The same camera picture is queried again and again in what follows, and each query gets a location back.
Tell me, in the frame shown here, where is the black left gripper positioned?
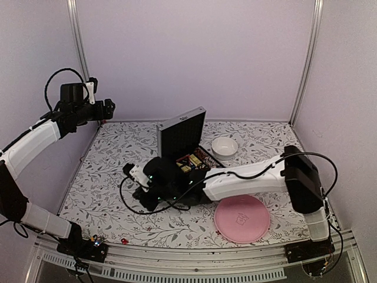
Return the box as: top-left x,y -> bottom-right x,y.
75,98 -> 116,124

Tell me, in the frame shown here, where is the aluminium poker set case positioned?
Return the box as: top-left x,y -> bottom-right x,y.
156,106 -> 221,171

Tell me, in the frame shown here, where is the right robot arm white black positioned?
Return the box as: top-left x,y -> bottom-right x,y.
125,146 -> 330,257

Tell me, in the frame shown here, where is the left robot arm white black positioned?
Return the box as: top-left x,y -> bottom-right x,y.
1,77 -> 115,256

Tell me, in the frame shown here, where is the triangular all in button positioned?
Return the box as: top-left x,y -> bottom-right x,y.
176,156 -> 190,166

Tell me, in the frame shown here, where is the gold playing card deck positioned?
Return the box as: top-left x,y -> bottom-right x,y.
189,154 -> 202,167

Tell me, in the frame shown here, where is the row of poker chips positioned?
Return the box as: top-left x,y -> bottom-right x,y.
194,147 -> 223,170

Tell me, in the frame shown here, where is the white ceramic bowl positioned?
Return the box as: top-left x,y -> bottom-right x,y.
211,137 -> 239,160

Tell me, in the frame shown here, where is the pink plastic plate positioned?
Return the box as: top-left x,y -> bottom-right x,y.
214,195 -> 270,244

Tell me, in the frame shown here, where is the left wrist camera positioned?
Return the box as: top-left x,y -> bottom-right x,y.
85,77 -> 98,105

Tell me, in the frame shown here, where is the front aluminium rail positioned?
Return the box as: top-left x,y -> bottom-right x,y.
30,236 -> 369,282

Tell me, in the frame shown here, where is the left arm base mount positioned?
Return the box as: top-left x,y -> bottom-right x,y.
57,235 -> 108,263

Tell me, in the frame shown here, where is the left aluminium frame post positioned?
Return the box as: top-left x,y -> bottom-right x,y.
67,0 -> 90,80

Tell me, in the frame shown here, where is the aluminium frame post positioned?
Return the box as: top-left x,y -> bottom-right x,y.
289,0 -> 324,127
67,0 -> 90,80

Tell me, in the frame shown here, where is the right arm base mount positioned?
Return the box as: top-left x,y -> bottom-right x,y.
284,238 -> 335,263

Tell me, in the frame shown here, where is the right aluminium frame post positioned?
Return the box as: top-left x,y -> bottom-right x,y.
289,0 -> 324,127

